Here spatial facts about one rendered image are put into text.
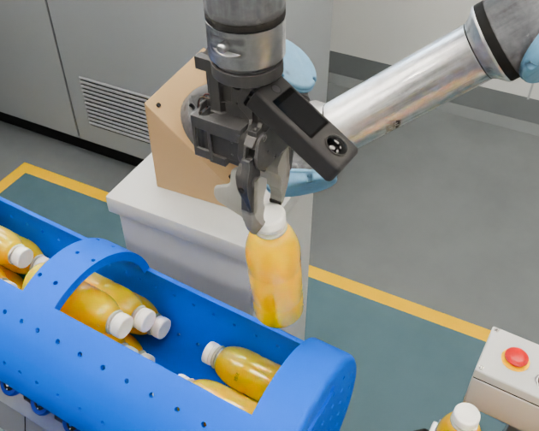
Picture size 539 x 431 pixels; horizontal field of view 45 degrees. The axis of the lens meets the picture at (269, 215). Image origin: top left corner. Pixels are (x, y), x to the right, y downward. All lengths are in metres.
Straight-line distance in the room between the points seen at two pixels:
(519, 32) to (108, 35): 2.13
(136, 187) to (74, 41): 1.74
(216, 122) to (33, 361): 0.51
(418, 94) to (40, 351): 0.66
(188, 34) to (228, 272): 1.47
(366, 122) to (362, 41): 2.77
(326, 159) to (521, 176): 2.73
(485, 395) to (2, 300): 0.77
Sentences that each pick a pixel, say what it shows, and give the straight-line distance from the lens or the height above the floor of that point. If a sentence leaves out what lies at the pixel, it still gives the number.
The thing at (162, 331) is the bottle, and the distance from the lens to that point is 1.17.
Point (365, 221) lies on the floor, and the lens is 2.89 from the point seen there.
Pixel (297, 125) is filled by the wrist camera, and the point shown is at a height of 1.60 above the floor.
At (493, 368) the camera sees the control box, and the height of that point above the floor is 1.10.
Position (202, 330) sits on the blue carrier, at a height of 1.04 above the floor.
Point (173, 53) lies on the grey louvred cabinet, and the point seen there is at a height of 0.71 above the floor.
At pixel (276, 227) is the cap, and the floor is 1.45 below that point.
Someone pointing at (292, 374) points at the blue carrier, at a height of 1.23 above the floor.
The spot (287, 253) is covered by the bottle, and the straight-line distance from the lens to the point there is 0.77.
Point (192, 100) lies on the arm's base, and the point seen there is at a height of 1.32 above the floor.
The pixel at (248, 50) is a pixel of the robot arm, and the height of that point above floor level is 1.67.
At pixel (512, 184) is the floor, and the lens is 3.26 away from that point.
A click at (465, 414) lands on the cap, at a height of 1.09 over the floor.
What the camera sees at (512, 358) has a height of 1.11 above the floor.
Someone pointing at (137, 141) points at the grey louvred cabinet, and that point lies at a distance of 3.05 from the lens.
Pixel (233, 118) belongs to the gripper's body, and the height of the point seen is 1.59.
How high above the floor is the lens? 1.96
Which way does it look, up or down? 43 degrees down
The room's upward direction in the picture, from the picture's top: straight up
